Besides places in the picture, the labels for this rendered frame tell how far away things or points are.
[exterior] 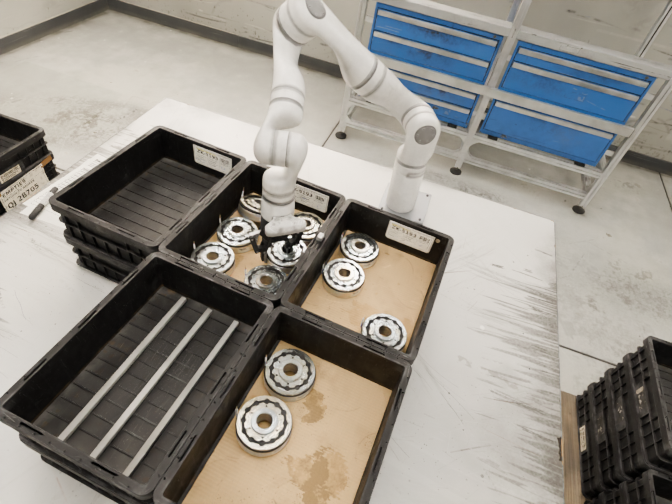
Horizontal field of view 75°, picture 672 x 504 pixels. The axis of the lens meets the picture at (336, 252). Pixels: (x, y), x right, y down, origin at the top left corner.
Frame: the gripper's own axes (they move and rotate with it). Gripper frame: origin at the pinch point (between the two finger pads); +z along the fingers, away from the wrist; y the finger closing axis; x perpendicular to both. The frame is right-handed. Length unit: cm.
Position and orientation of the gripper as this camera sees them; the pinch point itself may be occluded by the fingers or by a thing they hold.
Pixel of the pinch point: (275, 254)
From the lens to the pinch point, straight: 110.5
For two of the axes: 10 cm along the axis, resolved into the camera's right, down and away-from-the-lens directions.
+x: 3.7, 7.1, -6.0
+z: -1.4, 6.8, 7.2
